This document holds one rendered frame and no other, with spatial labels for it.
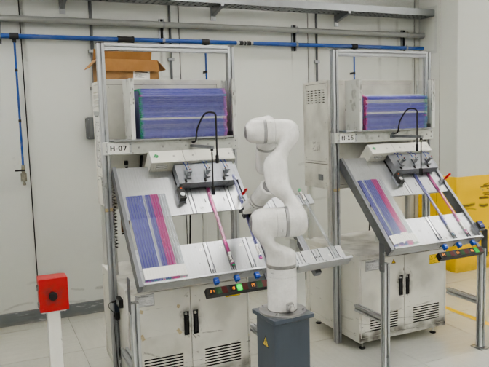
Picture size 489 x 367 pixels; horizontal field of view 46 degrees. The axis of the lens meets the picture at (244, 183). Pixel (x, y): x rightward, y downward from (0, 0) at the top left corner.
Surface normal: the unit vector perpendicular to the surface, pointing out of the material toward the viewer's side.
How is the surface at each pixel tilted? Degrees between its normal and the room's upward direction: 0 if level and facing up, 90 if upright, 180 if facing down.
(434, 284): 90
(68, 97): 90
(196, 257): 48
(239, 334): 90
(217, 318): 90
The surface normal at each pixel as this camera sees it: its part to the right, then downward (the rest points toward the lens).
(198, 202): 0.29, -0.61
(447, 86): -0.91, 0.07
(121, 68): 0.44, -0.09
